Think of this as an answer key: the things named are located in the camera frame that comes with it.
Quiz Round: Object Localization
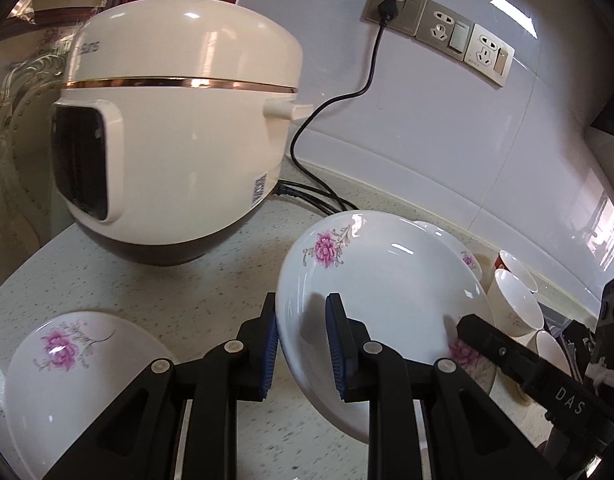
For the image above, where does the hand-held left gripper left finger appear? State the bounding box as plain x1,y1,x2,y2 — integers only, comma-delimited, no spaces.
39,292,281,480

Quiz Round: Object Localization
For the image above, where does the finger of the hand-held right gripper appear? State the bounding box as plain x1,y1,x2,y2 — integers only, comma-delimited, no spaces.
454,312,614,431

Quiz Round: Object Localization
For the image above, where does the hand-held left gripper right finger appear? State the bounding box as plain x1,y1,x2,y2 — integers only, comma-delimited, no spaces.
324,292,558,480

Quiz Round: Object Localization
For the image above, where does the large floral white plate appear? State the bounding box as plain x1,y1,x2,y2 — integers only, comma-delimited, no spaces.
276,210,498,443

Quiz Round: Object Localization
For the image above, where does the red and white bowl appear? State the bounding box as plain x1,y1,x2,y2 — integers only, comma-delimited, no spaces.
494,250,539,293

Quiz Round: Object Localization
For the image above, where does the cream electric rice cooker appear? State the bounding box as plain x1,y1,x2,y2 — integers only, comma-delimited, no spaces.
52,0,315,266

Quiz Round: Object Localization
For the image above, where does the ornate glass door panel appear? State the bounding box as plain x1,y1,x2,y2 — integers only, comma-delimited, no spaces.
0,0,98,281

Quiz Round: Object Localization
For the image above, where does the white switched wall socket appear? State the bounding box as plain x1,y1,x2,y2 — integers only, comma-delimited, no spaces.
464,23,515,88

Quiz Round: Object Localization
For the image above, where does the grey switched wall socket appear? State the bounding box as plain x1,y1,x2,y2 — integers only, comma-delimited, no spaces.
418,0,475,62

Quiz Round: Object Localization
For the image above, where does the black power cable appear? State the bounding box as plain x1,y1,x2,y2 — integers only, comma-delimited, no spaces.
274,0,403,213

